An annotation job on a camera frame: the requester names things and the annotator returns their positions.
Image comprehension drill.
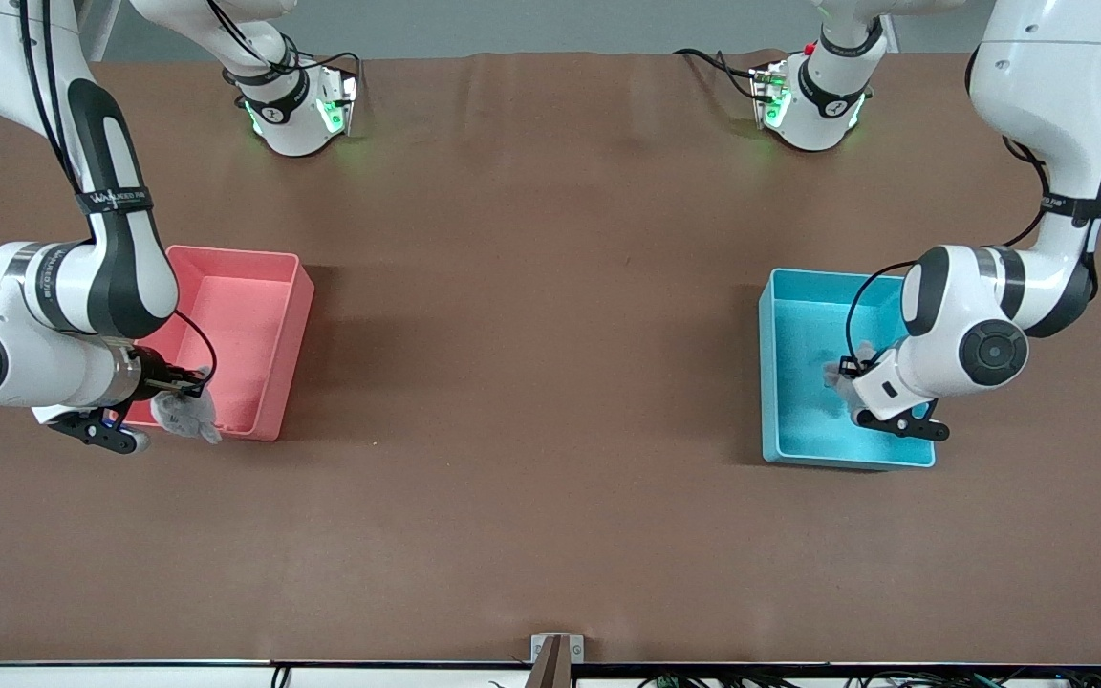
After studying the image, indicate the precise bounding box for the black left base cable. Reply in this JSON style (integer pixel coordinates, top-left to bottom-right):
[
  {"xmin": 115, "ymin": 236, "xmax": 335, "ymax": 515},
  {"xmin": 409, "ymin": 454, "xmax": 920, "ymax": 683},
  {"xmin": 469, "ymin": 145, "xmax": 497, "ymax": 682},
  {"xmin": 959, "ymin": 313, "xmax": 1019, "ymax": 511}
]
[{"xmin": 673, "ymin": 48, "xmax": 764, "ymax": 101}]

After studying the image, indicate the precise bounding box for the black base cable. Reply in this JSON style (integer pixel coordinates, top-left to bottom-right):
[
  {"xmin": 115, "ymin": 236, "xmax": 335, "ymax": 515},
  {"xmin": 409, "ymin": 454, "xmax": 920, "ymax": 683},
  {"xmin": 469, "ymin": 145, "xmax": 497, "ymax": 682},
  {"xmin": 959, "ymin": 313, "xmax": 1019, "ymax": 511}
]
[
  {"xmin": 673, "ymin": 48, "xmax": 764, "ymax": 101},
  {"xmin": 206, "ymin": 0, "xmax": 365, "ymax": 101}
]

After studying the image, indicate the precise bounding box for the small metal bracket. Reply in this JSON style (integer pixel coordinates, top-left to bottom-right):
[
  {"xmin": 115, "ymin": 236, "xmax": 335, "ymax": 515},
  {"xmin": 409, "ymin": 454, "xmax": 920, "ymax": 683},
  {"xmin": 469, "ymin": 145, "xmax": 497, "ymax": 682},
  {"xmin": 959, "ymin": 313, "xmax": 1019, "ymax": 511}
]
[{"xmin": 530, "ymin": 634, "xmax": 585, "ymax": 663}]

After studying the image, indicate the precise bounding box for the pink plastic box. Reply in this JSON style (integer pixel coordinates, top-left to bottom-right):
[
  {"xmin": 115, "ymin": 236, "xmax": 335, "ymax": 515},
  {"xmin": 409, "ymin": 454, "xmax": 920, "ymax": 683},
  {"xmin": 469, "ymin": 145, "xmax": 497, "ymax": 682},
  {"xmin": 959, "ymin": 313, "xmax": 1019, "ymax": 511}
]
[{"xmin": 120, "ymin": 245, "xmax": 315, "ymax": 441}]

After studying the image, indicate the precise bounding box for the plain grey plush toy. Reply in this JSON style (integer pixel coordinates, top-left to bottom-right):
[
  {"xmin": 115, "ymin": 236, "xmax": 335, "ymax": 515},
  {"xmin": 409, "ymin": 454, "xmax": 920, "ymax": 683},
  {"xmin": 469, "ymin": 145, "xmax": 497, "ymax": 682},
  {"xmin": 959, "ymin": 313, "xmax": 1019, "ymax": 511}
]
[{"xmin": 823, "ymin": 339, "xmax": 881, "ymax": 391}]

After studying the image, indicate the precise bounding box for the black right base cable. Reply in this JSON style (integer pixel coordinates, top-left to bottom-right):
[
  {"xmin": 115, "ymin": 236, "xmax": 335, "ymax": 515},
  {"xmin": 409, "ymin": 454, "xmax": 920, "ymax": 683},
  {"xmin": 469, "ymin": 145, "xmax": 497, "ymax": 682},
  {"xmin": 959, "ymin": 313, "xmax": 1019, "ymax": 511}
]
[{"xmin": 206, "ymin": 0, "xmax": 365, "ymax": 101}]

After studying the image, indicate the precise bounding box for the aluminium frame profile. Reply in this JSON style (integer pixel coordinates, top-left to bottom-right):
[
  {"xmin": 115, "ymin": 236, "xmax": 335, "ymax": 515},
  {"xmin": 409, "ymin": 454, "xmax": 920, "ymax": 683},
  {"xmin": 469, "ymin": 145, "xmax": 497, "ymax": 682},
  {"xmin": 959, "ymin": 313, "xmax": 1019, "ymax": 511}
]
[{"xmin": 82, "ymin": 0, "xmax": 121, "ymax": 60}]

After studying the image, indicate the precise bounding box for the brown table cover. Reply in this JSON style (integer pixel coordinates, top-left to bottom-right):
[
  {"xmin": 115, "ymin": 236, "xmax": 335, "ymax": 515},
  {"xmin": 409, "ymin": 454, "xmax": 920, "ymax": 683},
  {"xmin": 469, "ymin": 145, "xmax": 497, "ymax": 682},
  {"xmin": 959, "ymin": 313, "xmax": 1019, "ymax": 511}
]
[{"xmin": 0, "ymin": 50, "xmax": 1101, "ymax": 665}]

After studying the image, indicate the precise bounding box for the blue plastic box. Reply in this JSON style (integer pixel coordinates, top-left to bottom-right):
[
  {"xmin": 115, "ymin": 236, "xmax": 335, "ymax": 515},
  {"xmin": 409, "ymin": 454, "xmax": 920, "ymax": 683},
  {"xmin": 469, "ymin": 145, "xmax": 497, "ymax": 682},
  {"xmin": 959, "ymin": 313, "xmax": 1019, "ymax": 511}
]
[{"xmin": 758, "ymin": 268, "xmax": 937, "ymax": 471}]

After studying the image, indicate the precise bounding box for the grey plush toy white face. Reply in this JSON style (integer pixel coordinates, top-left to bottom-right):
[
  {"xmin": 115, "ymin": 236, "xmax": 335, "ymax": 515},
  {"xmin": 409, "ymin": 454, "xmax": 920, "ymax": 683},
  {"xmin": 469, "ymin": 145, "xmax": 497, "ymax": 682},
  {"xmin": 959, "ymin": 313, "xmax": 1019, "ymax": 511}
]
[{"xmin": 151, "ymin": 365, "xmax": 224, "ymax": 444}]

